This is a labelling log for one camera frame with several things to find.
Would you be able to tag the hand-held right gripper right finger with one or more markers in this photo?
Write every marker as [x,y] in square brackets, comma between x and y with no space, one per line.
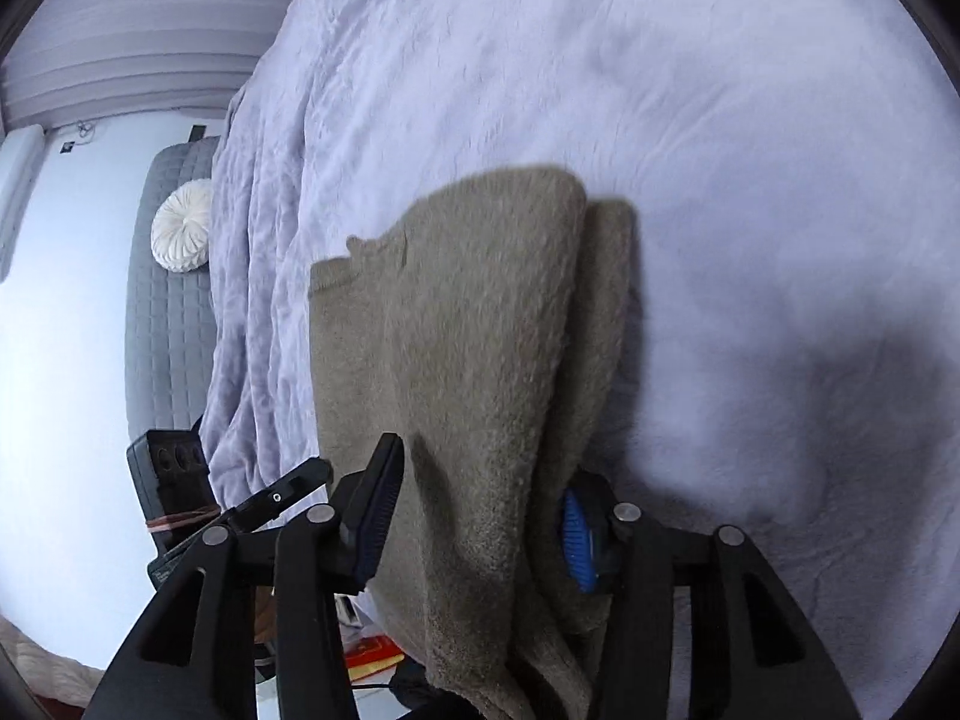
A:
[579,547]

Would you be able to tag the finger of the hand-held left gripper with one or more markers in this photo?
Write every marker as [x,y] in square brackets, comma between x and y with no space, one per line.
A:
[281,491]

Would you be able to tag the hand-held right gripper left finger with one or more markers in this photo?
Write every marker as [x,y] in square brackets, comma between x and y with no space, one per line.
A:
[375,517]

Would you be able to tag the brown knit sweater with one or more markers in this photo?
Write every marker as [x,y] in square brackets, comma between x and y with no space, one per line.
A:
[465,352]

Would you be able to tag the red packet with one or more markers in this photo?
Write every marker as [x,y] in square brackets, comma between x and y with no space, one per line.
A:
[373,656]

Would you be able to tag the grey quilted sofa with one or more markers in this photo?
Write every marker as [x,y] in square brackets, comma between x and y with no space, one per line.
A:
[165,330]

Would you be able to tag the beige cloth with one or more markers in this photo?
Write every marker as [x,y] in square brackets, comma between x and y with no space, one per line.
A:
[34,664]

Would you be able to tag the white round pleated pillow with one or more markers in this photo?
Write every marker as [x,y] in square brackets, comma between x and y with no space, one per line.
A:
[182,229]

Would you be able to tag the lavender plush blanket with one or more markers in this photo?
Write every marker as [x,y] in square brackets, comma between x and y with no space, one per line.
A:
[675,165]

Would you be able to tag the lavender curtain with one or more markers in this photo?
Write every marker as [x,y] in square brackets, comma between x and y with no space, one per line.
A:
[150,30]

